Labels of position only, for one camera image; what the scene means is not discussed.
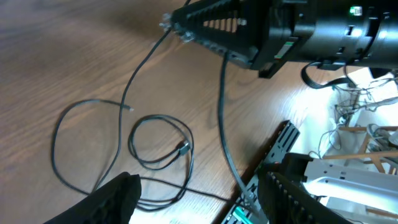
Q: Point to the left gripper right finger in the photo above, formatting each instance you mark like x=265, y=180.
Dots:
x=283, y=202

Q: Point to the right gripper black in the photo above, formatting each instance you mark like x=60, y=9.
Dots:
x=258, y=34

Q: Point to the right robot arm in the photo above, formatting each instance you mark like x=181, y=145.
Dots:
x=339, y=33

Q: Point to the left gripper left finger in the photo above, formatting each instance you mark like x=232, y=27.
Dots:
x=114, y=202

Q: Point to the wooden chair frame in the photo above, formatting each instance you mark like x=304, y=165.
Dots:
x=376, y=158

